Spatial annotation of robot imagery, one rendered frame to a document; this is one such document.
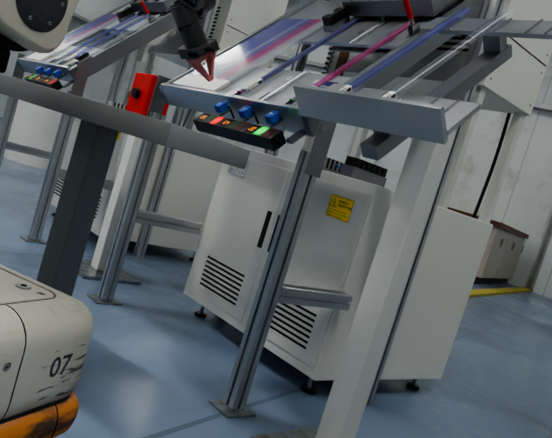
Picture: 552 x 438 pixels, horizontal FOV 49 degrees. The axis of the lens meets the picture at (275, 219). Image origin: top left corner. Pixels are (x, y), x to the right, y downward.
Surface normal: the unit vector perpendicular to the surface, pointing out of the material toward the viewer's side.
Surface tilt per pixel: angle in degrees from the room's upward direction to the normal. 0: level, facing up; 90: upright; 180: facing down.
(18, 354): 90
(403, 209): 90
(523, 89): 90
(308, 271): 90
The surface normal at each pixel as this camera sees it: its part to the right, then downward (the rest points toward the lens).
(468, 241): 0.62, 0.25
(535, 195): -0.51, -0.09
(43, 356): 0.88, 0.30
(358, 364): -0.69, -0.15
